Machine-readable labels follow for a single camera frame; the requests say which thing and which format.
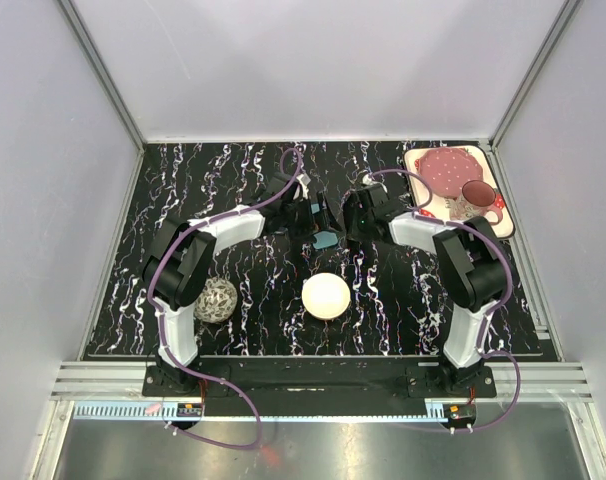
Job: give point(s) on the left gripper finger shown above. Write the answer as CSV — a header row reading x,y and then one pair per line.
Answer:
x,y
327,221
308,211

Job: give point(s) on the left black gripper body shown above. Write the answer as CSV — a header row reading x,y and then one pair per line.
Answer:
x,y
294,220

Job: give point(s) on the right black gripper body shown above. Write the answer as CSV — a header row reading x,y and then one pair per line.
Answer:
x,y
361,230

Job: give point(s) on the teal smartphone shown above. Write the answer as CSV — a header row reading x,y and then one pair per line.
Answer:
x,y
325,239

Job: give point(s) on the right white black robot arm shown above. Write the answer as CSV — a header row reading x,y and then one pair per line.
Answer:
x,y
472,267

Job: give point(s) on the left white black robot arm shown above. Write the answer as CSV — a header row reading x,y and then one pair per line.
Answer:
x,y
178,261

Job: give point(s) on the strawberry print cream tray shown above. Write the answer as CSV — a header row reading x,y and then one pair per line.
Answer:
x,y
438,207

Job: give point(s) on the white round lid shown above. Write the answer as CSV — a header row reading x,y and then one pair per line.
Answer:
x,y
325,296

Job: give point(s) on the pink polka dot plate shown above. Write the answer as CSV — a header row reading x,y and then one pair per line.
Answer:
x,y
446,170

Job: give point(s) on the leaf patterned round bowl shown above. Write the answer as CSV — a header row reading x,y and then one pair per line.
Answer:
x,y
217,301

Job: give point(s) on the pink ghost pattern mug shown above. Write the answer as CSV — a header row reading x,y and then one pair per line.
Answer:
x,y
477,199

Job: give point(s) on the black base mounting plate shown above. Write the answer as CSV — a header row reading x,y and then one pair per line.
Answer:
x,y
412,376

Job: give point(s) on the right small controller board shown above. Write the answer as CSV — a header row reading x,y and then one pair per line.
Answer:
x,y
461,412

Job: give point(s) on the small controller board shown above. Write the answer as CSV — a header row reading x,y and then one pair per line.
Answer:
x,y
189,409
461,412

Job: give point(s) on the left small controller board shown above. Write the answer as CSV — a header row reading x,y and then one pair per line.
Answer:
x,y
189,409

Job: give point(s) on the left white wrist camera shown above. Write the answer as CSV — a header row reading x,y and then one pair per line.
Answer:
x,y
302,190

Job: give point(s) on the aluminium frame rail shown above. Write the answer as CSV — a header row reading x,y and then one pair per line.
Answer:
x,y
537,381

